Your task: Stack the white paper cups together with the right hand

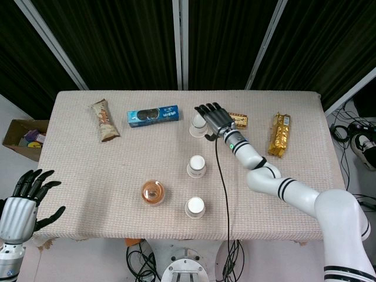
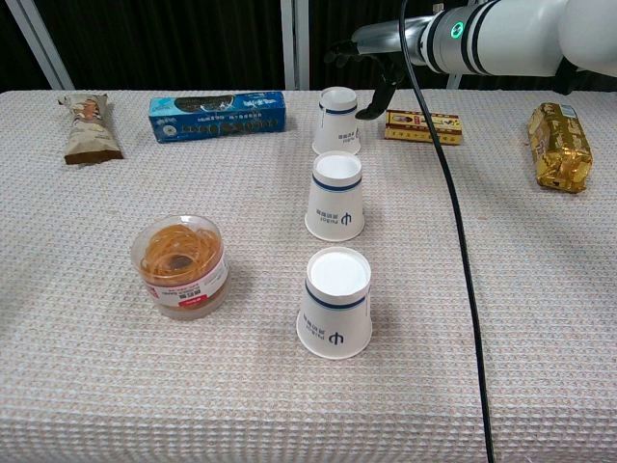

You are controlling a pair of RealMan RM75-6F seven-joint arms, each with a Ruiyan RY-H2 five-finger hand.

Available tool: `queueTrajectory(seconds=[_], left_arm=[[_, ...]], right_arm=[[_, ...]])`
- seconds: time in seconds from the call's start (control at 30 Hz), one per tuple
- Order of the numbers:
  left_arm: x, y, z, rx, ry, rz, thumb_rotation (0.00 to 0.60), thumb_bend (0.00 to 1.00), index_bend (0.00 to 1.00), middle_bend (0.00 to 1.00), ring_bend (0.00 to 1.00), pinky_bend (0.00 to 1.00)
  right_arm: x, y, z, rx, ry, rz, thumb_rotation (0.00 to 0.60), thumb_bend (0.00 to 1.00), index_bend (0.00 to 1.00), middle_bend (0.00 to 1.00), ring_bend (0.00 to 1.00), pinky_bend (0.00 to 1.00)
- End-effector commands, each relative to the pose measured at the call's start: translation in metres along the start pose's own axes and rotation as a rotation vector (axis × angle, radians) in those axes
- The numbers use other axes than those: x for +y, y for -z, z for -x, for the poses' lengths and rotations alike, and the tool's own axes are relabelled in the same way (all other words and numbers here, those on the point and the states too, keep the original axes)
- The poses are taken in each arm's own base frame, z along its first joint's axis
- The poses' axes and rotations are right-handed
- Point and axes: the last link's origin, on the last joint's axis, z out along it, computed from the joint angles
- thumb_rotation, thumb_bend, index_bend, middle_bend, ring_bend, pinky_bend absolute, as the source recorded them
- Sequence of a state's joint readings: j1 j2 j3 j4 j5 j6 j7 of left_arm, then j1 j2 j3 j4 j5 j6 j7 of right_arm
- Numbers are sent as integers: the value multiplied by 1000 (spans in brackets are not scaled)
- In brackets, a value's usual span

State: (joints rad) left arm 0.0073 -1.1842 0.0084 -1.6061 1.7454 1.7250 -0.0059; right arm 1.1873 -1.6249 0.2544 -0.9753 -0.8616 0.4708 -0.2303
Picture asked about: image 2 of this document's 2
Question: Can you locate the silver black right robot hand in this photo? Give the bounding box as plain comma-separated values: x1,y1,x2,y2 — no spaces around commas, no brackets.
323,18,428,122

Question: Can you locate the white paper cup blue print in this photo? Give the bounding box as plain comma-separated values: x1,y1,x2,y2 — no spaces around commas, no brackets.
295,246,374,361
311,86,362,156
304,151,366,243

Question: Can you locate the yellow red small box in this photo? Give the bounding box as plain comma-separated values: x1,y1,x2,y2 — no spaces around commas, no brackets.
384,109,465,147

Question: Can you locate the blue cookie box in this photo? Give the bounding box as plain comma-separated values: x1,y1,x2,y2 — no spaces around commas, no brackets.
148,90,286,145

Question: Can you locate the gold foil snack package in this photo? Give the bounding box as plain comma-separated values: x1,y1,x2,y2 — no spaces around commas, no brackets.
525,101,594,195

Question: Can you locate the brown snack wrapper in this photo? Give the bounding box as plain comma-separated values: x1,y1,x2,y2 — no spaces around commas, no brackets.
56,93,125,166

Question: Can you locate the beige waffle tablecloth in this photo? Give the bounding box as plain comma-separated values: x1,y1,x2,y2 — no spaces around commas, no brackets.
0,89,617,463

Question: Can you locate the black robot hand cable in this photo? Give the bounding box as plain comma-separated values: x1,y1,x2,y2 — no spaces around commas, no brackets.
398,0,497,463

